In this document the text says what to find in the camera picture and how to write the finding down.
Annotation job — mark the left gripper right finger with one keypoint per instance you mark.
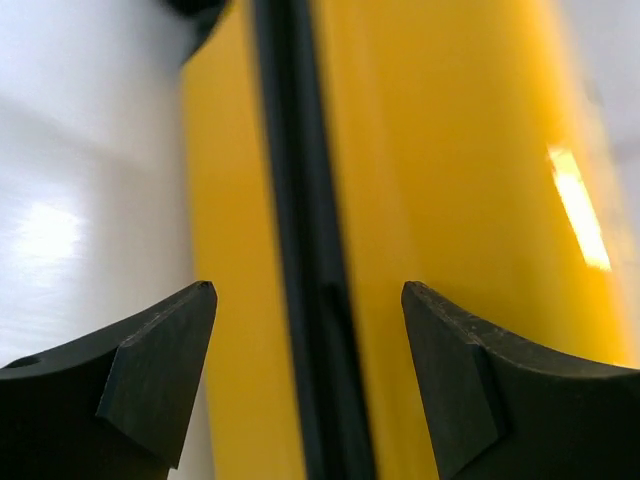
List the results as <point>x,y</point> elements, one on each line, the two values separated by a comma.
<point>499,406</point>

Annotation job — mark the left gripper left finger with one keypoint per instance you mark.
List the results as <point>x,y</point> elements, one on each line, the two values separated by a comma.
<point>112,404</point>

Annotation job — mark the yellow hard-shell suitcase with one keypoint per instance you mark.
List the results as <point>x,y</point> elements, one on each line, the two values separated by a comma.
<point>338,150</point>

